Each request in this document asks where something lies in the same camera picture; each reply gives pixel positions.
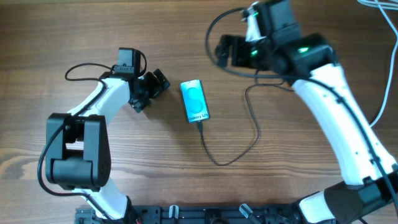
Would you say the blue Galaxy smartphone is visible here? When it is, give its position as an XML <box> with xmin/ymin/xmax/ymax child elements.
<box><xmin>180</xmin><ymin>80</ymin><xmax>210</xmax><ymax>123</ymax></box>

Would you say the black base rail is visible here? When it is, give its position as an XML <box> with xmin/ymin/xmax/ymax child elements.
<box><xmin>75</xmin><ymin>204</ymin><xmax>303</xmax><ymax>224</ymax></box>

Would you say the white cable top corner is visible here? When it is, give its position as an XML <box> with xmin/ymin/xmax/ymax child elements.
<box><xmin>356</xmin><ymin>0</ymin><xmax>398</xmax><ymax>11</ymax></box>

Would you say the black charger cable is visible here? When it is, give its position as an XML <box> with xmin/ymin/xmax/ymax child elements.
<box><xmin>197</xmin><ymin>82</ymin><xmax>295</xmax><ymax>167</ymax></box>

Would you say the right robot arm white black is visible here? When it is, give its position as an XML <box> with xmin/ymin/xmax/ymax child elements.
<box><xmin>208</xmin><ymin>1</ymin><xmax>397</xmax><ymax>223</ymax></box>

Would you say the white power strip cord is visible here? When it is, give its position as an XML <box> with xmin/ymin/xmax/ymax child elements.
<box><xmin>369</xmin><ymin>0</ymin><xmax>398</xmax><ymax>128</ymax></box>

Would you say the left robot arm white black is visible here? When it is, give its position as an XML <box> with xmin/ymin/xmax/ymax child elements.
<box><xmin>37</xmin><ymin>47</ymin><xmax>170</xmax><ymax>223</ymax></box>

